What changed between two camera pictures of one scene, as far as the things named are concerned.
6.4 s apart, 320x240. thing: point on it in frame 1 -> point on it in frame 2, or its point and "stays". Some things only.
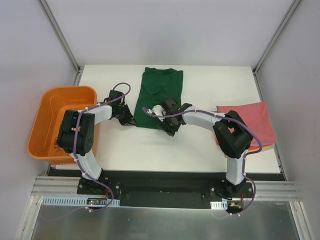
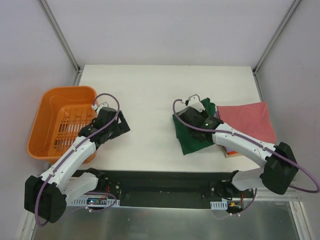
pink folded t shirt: (256, 115) stays
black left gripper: (126, 116) -> (116, 129)
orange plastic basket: (43, 143) stays
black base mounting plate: (168, 190) stays
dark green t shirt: (156, 85) -> (188, 144)
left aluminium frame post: (63, 39) stays
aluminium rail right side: (275, 191) stays
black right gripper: (169, 124) -> (191, 119)
